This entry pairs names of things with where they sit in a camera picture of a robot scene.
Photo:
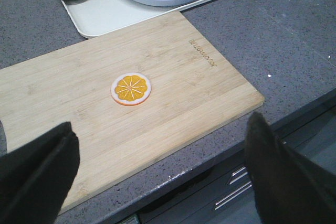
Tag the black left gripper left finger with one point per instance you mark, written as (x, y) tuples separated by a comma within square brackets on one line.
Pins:
[(36, 178)]

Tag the orange slice toy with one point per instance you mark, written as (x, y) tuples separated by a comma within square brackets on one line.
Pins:
[(130, 89)]

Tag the wooden cutting board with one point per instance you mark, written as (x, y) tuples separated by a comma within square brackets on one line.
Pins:
[(194, 91)]

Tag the white rectangular tray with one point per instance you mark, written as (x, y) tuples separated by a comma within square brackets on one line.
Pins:
[(93, 18)]

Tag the grey cabinet drawer with handles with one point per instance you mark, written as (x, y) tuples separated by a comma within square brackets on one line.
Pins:
[(224, 193)]

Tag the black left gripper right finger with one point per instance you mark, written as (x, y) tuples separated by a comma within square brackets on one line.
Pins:
[(288, 187)]

